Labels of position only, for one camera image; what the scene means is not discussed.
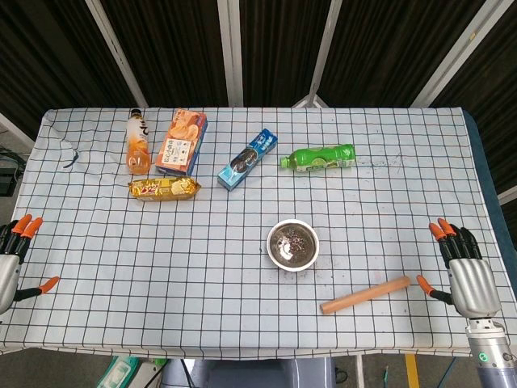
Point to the white frame bar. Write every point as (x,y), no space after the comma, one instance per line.
(507,196)
(16,131)

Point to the black equipment box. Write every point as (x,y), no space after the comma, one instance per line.
(6,174)

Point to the green white device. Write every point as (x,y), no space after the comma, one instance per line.
(117,374)

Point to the white metal frame post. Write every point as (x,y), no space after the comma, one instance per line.
(325,40)
(459,52)
(116,52)
(230,52)

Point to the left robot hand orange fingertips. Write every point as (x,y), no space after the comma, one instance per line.
(8,271)

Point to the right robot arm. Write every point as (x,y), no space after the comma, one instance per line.
(486,351)

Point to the stainless steel bowl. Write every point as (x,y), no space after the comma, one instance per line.
(274,258)

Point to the gold biscuit packet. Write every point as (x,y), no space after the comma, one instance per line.
(163,190)

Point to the wooden rolling pin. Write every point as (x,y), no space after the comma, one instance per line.
(365,295)

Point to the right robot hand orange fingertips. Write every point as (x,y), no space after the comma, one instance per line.
(472,287)

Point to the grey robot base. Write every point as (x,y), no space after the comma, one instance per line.
(242,376)

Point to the blue cookie box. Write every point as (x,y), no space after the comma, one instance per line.
(246,159)

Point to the green drink bottle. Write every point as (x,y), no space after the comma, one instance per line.
(319,158)

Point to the white checkered tablecloth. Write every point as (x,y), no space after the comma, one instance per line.
(161,262)

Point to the orange juice bottle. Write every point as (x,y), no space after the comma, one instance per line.
(137,149)

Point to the orange biscuit box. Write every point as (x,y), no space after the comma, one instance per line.
(179,145)

